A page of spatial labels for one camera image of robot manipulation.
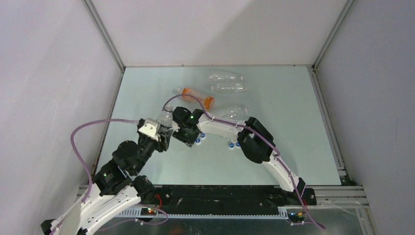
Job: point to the blue cap right lower-left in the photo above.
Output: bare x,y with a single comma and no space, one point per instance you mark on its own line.
231,145

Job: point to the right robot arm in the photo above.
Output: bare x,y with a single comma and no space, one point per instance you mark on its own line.
255,141

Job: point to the orange labelled bottle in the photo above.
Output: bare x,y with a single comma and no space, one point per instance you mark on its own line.
194,95

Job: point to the small clear bottle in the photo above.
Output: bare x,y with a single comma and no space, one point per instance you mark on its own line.
165,117

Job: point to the left electronics board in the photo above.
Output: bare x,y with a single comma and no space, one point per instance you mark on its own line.
146,211

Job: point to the clear bottle second row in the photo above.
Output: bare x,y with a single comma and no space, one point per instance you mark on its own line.
228,88

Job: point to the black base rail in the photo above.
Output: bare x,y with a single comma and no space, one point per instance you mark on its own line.
226,200

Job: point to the clear bottle middle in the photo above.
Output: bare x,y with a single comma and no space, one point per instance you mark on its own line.
234,112

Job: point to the right electronics board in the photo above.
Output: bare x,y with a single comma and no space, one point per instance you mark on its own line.
296,218

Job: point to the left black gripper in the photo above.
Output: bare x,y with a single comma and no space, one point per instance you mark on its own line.
163,145

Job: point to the electronics board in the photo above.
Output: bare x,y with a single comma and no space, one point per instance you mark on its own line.
296,218
146,211

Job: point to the clear bottle far top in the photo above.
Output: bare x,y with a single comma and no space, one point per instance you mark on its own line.
225,76

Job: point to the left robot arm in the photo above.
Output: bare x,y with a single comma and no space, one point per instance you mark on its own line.
116,186

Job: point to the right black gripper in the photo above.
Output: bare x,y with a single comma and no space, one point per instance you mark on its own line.
178,135

